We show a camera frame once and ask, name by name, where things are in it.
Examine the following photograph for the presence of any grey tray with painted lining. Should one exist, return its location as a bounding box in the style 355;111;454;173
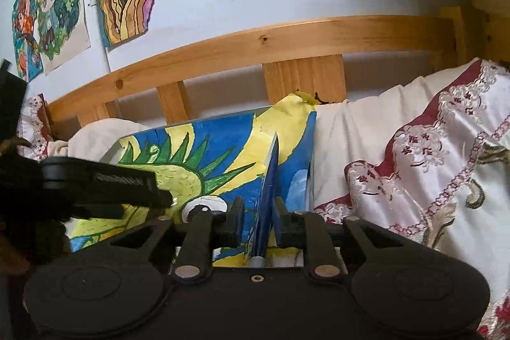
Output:
68;92;319;270

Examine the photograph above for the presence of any blond figure wall poster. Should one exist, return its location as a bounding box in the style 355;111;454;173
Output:
35;0;93;75

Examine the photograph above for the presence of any wooden bed headboard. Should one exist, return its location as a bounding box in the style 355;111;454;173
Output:
44;0;510;143

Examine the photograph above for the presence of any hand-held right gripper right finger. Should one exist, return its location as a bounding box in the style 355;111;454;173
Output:
274;197;402;281

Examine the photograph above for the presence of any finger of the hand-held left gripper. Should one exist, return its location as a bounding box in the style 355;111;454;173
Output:
40;157;174;210
60;206;125;222

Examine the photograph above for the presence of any floral satin blanket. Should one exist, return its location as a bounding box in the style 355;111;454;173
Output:
18;59;510;340

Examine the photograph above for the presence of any teal cartoon wall poster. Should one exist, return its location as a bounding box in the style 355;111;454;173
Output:
12;0;80;83

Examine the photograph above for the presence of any cream cloth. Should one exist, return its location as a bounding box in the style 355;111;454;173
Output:
50;63;485;213

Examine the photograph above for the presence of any blue snack packet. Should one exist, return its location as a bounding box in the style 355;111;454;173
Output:
248;132;280;270

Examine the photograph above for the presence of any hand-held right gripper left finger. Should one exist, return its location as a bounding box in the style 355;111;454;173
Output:
109;198;246;283

